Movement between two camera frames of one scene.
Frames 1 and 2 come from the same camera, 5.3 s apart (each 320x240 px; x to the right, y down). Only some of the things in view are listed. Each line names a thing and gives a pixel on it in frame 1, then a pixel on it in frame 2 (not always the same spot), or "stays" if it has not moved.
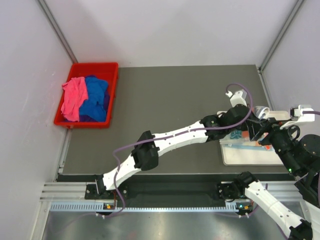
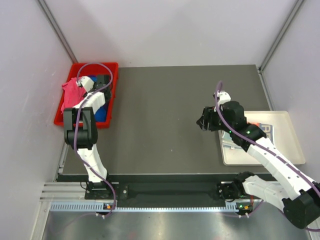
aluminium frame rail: (54, 191) stays
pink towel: (75, 93) stays
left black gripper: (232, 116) -> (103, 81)
